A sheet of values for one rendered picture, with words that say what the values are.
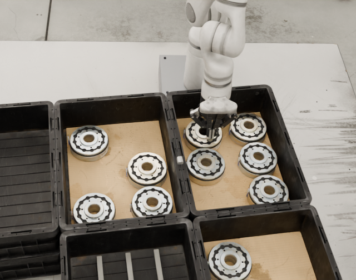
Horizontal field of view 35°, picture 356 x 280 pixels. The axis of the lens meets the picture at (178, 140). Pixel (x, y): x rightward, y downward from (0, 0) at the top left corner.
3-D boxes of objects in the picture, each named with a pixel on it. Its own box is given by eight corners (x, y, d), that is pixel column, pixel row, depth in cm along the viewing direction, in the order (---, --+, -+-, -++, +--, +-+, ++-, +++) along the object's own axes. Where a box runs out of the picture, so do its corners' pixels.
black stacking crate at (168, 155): (58, 129, 159) (54, 101, 150) (162, 120, 164) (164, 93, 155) (64, 255, 135) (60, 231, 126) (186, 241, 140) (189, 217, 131)
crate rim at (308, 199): (164, 97, 156) (165, 91, 154) (268, 89, 161) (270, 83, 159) (190, 221, 132) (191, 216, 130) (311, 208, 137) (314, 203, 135)
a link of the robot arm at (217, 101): (199, 114, 137) (201, 95, 132) (197, 83, 144) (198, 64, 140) (237, 114, 137) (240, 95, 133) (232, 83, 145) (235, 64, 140)
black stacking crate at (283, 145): (163, 120, 164) (166, 93, 155) (262, 112, 168) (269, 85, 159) (187, 241, 140) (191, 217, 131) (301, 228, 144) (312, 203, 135)
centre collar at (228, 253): (217, 253, 132) (217, 251, 132) (237, 250, 133) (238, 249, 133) (222, 271, 129) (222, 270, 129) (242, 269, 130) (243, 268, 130)
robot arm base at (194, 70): (181, 73, 178) (186, 30, 165) (210, 71, 180) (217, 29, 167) (185, 93, 173) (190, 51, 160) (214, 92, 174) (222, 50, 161)
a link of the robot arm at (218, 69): (192, 80, 137) (226, 90, 135) (196, 28, 126) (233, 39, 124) (202, 63, 142) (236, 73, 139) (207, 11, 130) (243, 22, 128)
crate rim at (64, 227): (54, 105, 152) (53, 99, 150) (164, 97, 156) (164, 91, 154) (60, 236, 127) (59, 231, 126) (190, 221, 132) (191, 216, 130)
